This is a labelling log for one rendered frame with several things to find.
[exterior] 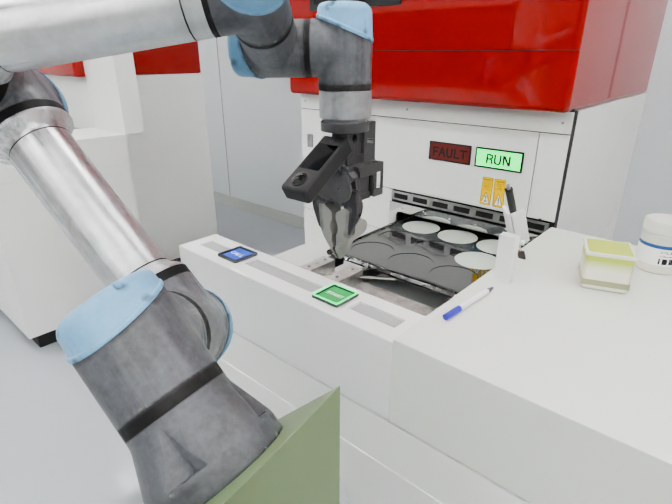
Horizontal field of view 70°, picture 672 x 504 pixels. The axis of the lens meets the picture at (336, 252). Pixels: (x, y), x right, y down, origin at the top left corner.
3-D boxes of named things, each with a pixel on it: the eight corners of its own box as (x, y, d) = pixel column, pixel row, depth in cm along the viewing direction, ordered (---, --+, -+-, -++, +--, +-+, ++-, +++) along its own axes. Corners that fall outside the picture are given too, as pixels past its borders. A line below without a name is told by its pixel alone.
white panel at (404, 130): (309, 212, 167) (306, 91, 151) (546, 280, 117) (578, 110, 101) (302, 214, 164) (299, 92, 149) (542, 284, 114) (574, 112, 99)
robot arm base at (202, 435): (189, 523, 39) (122, 422, 40) (139, 536, 49) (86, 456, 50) (306, 411, 50) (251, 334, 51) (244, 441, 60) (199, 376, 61)
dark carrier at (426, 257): (414, 218, 137) (414, 216, 137) (533, 248, 116) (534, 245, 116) (334, 252, 114) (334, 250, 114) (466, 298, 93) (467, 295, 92)
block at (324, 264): (324, 266, 110) (324, 254, 109) (335, 270, 108) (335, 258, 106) (299, 278, 104) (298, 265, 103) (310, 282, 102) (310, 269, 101)
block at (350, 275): (350, 276, 105) (351, 264, 104) (362, 281, 103) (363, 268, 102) (326, 289, 99) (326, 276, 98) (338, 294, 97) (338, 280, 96)
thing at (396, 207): (391, 230, 142) (392, 199, 138) (541, 272, 115) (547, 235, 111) (387, 232, 141) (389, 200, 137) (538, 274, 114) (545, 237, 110)
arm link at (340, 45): (313, 5, 67) (373, 5, 67) (314, 87, 72) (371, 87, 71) (307, -1, 60) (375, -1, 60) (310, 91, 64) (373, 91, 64)
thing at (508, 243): (503, 268, 88) (514, 199, 83) (524, 274, 86) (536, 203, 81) (489, 279, 84) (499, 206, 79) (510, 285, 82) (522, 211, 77)
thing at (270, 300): (221, 289, 112) (215, 233, 107) (422, 390, 79) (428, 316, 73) (185, 303, 106) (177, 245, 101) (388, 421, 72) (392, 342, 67)
